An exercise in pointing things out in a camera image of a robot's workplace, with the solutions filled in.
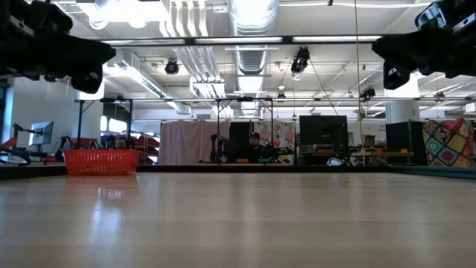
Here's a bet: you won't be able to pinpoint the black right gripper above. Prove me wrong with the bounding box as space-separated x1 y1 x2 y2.
371 28 476 91

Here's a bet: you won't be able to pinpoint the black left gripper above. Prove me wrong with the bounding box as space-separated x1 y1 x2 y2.
0 22 117 95

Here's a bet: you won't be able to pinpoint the white column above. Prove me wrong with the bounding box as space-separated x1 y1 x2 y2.
385 72 422 124

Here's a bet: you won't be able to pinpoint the black partition panel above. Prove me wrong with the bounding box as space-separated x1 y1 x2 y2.
385 120 428 166

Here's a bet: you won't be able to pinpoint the computer monitor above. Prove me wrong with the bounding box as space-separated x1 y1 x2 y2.
28 120 55 147

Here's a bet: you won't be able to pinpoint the black ceiling spotlight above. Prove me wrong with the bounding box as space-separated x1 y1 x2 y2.
289 45 312 82
164 58 181 76

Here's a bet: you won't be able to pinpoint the shelf rack with orange bins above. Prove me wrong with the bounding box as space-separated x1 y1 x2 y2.
349 143 416 167

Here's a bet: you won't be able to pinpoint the colourful patchwork quilt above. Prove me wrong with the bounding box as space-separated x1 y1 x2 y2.
422 118 476 168

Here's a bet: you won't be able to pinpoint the red plastic basket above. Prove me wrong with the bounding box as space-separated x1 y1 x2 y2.
62 148 143 176

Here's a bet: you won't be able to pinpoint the large black monitor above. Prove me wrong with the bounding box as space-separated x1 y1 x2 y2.
298 115 350 147

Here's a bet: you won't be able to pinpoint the white ceiling pipes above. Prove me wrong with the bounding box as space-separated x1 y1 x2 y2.
171 46 228 101

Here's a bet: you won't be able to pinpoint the beige curtain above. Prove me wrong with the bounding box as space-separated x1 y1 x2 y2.
158 119 231 166

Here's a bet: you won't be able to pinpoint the floral cloth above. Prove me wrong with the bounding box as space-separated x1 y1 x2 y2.
254 120 298 150

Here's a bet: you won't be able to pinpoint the white rectangular air duct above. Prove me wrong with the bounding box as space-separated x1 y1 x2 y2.
106 50 193 115

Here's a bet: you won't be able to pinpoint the black rig frame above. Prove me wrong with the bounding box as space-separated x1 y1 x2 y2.
214 95 275 165
75 96 134 150

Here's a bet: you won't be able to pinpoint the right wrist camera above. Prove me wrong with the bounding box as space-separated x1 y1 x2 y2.
414 1 448 31

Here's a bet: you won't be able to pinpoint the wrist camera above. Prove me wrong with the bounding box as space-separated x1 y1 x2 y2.
414 1 448 31
25 0 74 34

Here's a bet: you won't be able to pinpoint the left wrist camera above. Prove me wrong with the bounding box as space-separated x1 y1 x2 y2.
25 0 74 34

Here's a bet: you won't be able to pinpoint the overhead frame bar with lights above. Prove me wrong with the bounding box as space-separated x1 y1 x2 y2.
0 33 476 48

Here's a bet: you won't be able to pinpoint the round ceiling duct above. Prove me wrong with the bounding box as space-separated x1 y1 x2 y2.
225 0 280 119

